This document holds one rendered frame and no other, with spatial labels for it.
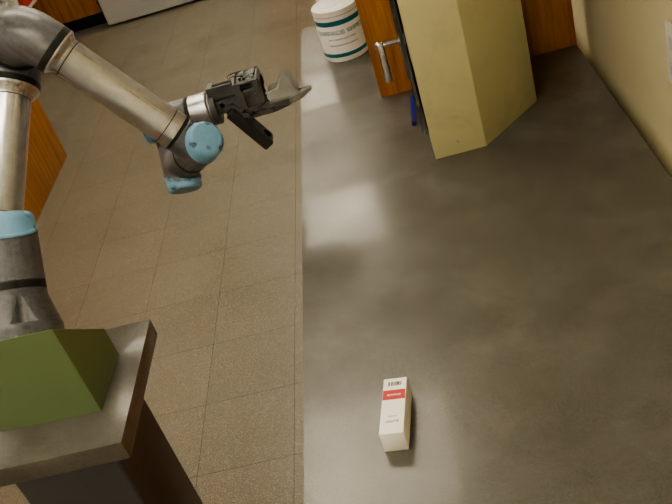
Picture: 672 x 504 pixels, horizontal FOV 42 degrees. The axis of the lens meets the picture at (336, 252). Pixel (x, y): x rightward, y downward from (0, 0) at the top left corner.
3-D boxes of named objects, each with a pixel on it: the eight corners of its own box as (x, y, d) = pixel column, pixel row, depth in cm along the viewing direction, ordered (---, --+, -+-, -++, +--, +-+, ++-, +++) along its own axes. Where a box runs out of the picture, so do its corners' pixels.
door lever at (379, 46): (410, 78, 181) (408, 73, 183) (399, 36, 176) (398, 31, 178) (384, 85, 181) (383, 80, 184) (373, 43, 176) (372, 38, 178)
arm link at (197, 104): (198, 137, 184) (201, 120, 191) (218, 131, 183) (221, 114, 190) (185, 105, 180) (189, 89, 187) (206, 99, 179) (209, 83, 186)
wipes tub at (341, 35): (368, 37, 254) (355, -12, 245) (371, 54, 243) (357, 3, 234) (325, 49, 255) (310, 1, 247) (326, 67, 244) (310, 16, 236)
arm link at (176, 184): (178, 184, 176) (166, 131, 177) (162, 198, 186) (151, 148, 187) (214, 179, 180) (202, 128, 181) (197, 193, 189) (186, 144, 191)
